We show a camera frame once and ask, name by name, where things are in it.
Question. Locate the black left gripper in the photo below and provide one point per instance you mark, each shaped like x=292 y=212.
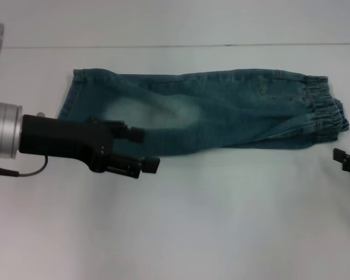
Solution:
x=64 y=140

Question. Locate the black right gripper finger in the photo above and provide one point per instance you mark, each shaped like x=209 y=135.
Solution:
x=348 y=161

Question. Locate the blue denim shorts with embroidery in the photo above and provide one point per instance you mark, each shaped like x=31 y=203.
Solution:
x=221 y=111

